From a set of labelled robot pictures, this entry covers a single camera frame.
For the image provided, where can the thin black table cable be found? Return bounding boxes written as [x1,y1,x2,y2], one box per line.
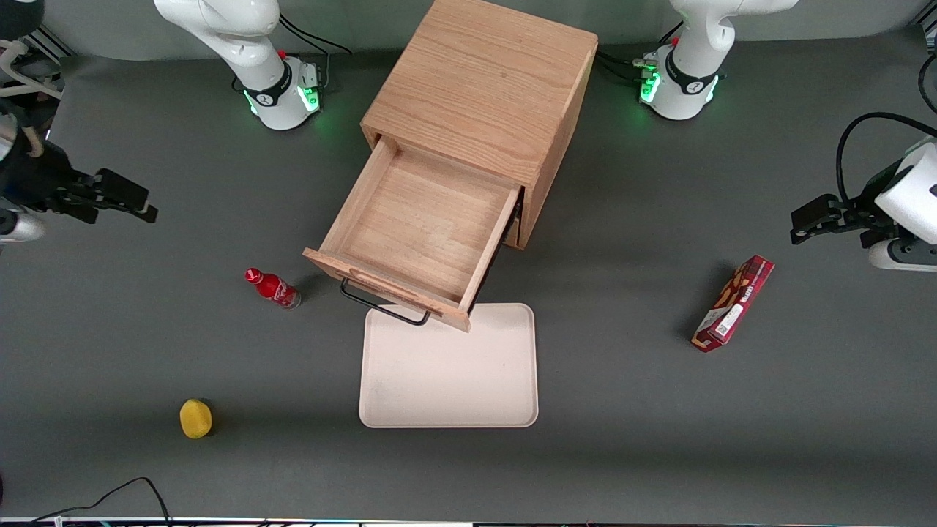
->
[29,477,173,526]

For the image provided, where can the yellow lemon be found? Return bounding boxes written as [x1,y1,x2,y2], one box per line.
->
[179,399,213,440]

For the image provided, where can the red snack box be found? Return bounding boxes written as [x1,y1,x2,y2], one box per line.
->
[691,255,775,354]

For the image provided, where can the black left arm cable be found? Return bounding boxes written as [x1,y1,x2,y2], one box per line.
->
[837,112,937,206]

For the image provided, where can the wooden drawer cabinet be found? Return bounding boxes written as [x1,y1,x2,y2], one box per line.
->
[361,0,600,251]

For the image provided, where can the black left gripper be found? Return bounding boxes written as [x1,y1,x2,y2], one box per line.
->
[791,165,916,250]

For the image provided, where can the white metal frame stand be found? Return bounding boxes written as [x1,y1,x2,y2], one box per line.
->
[0,37,63,140]

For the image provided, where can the red soda bottle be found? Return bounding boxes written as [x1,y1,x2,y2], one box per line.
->
[244,268,302,310]

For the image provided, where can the black left base cables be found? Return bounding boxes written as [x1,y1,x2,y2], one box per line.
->
[597,48,652,85]

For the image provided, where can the black looped cable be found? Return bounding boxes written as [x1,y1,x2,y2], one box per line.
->
[918,51,937,114]

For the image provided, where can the beige plastic tray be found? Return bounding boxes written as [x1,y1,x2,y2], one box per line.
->
[359,302,539,429]

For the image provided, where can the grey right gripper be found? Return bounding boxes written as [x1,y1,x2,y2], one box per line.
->
[0,143,158,225]

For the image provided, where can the black right base cable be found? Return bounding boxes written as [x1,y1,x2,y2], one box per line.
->
[278,13,352,56]

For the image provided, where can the black metal drawer handle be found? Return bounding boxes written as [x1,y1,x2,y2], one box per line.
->
[339,277,433,327]

